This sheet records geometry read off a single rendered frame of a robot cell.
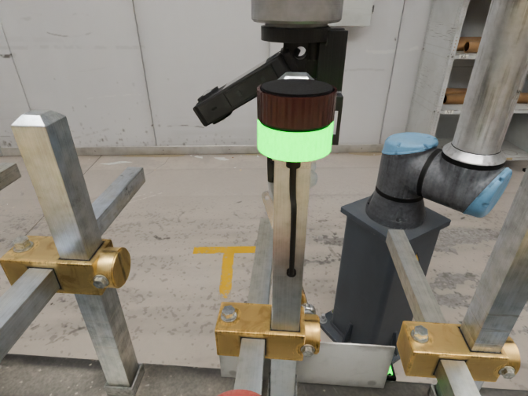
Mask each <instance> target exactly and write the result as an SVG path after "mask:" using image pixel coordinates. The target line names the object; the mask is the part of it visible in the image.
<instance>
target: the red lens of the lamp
mask: <svg viewBox="0 0 528 396"><path fill-rule="evenodd" d="M259 87H260V88H261V87H262V84H261V85H259V86H258V87H257V118H258V120H259V121H260V122H261V123H264V124H266V125H268V126H271V127H277V128H282V129H290V130H307V129H314V128H319V127H325V126H327V125H329V124H330V123H332V122H333V121H334V118H335V110H336V96H337V88H336V87H334V86H332V87H333V88H334V91H332V93H330V94H326V95H324V96H319V97H318V96H317V97H284V96H282V97H281V96H275V95H272V94H270V93H266V92H264V91H263V92H262V90H261V89H259Z"/></svg>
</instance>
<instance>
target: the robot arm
mask: <svg viewBox="0 0 528 396"><path fill-rule="evenodd" d="M342 16H343V0H251V19H252V20H253V21H254V22H257V23H264V24H265V25H262V26H261V40H262V41H266V42H280V43H284V45H283V48H281V50H280V51H279V52H277V53H275V54H274V55H273V56H271V57H269V58H267V59H266V60H264V61H263V62H261V63H260V64H258V65H256V66H254V67H253V68H251V69H250V70H248V71H246V72H245V73H244V74H242V75H240V76H238V77H237V78H235V79H234V80H232V81H231V82H228V83H227V84H225V85H224V86H222V87H220V88H218V87H217V86H216V87H215V88H214V89H212V90H207V91H205V92H204V94H203V95H202V96H201V97H199V98H198V99H197V100H198V101H199V102H198V103H197V104H196V105H195V106H194V107H193V111H194V112H195V113H196V115H197V117H198V118H199V120H200V122H201V123H202V124H203V125H204V126H205V127H207V126H208V125H210V124H212V123H213V125H214V124H216V123H219V122H220V121H222V120H224V119H226V118H227V117H228V116H230V115H231V114H232V112H233V111H234V110H235V109H237V108H239V107H240V106H242V105H244V104H246V103H248V102H249V101H251V100H252V99H254V98H256V97H257V87H258V86H259V85H261V84H263V83H266V82H269V81H273V80H278V79H279V78H280V77H281V76H282V75H283V74H284V73H285V72H307V73H308V74H309V75H310V76H311V77H312V78H313V79H314V80H317V81H322V82H325V83H328V84H330V85H333V86H334V87H336V88H337V96H336V103H335V110H336V111H338V117H337V125H336V132H335V134H333V135H332V145H338V144H339V131H340V123H341V116H342V109H343V95H342V87H343V73H344V66H345V59H346V51H347V37H348V30H345V28H331V27H329V25H328V24H331V23H337V22H340V21H341V20H342ZM300 46H302V47H304V48H305V49H306V52H305V53H304V54H303V55H302V56H299V53H300V51H301V50H300V49H299V48H297V47H300ZM527 73H528V0H492V2H491V4H490V8H489V12H488V16H487V19H486V24H485V27H484V30H483V33H482V38H481V41H480V44H479V48H478V52H477V55H476V58H475V63H474V67H473V70H472V73H471V78H470V81H469V84H468V87H467V92H466V95H465V98H464V103H463V106H462V109H461V113H460V118H459V121H458V124H457V127H456V132H455V135H454V138H453V141H451V142H450V143H448V144H446V145H444V146H443V148H442V149H440V148H437V146H438V139H437V138H436V137H434V136H431V135H429V134H421V133H415V132H405V133H398V134H393V135H391V136H389V137H388V138H387V139H386V141H385V143H384V146H383V150H382V156H381V160H380V165H379V173H378V177H377V181H376V189H375V190H374V192H373V193H372V195H371V196H370V198H369V199H368V201H367V204H366V208H365V211H366V214H367V215H368V216H369V217H370V218H371V219H372V220H373V221H374V222H377V223H379V224H380V225H382V226H386V227H389V228H393V229H414V228H416V227H419V226H421V225H422V224H423V223H424V219H425V217H426V211H425V206H424V198H425V199H428V200H431V201H433V202H435V203H437V204H441V205H443V206H446V207H449V208H451V209H453V210H456V211H459V212H461V213H463V214H466V215H471V216H474V217H476V218H482V217H484V216H486V215H487V214H489V213H490V211H491V210H492V209H493V207H494V206H495V205H496V203H497V201H498V200H499V199H500V198H501V196H502V194H503V192H504V191H505V189H506V187H507V185H508V183H509V181H510V179H511V176H512V170H511V169H509V168H508V167H504V163H505V161H506V155H505V154H504V153H503V152H502V150H501V146H502V144H503V141H504V137H505V134H506V133H507V130H508V126H509V123H510V121H511V119H512V115H513V112H514V110H515V106H516V104H517V101H518V99H519V95H520V93H521V90H522V88H523V84H524V82H525V79H526V75H527Z"/></svg>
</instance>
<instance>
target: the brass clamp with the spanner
mask: <svg viewBox="0 0 528 396"><path fill-rule="evenodd" d="M230 305H231V306H233V307H234V308H235V309H236V319H235V320H234V321H232V322H225V321H223V320H222V318H221V314H222V310H223V308H224V306H230ZM214 333H215V342H216V349H217V355H223V356H234V357H239V354H240V345H241V339H242V338H246V339H264V340H265V358H269V359H280V360H291V361H302V360H303V355H304V356H305V357H311V356H312V355H313V354H317V353H319V350H320V340H321V328H320V318H319V316H318V315H317V314H306V313H305V308H304V306H301V310H300V321H299V331H288V330H275V329H272V305H269V304H255V303H242V302H222V303H221V306H220V309H219V313H218V319H217V322H216V325H215V329H214Z"/></svg>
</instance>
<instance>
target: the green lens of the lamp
mask: <svg viewBox="0 0 528 396"><path fill-rule="evenodd" d="M333 126H334V121H333V122H332V123H331V125H330V126H328V127H327V128H325V129H323V130H318V131H313V132H306V133H291V132H283V131H278V130H272V129H270V128H267V127H265V126H263V125H262V124H261V123H260V121H259V120H258V119H257V135H258V150H259V151H260V152H261V153H262V154H263V155H264V156H267V157H269V158H272V159H275V160H282V161H288V162H306V161H312V160H318V159H320V158H323V157H325V156H327V155H328V154H329V153H330V152H331V148H332V134H333Z"/></svg>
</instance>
